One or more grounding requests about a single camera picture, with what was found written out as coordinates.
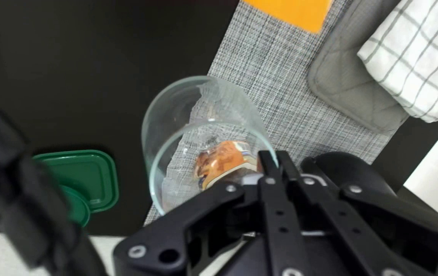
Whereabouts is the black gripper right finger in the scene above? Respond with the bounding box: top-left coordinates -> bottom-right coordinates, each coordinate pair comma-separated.
274,148 -> 438,276

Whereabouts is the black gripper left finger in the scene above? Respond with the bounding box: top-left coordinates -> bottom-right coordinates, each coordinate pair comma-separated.
112,148 -> 314,276

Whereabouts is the clear glass cup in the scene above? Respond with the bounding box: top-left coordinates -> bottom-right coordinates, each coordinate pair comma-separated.
139,73 -> 280,216

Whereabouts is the green plastic lid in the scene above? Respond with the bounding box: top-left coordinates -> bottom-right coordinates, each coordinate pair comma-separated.
30,147 -> 121,230

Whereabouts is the grey quilted pot holder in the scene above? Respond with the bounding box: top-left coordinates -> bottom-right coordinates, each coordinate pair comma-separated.
306,0 -> 410,136

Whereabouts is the grey woven placemat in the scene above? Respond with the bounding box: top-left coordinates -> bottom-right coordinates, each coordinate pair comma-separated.
144,0 -> 410,227

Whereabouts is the white checked cloth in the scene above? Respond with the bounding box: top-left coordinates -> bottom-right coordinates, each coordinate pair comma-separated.
355,0 -> 438,124

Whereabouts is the orange food pouch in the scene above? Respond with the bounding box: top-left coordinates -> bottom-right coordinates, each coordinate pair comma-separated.
242,0 -> 335,36

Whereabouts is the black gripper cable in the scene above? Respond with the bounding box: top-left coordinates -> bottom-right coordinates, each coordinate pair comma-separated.
0,104 -> 109,276

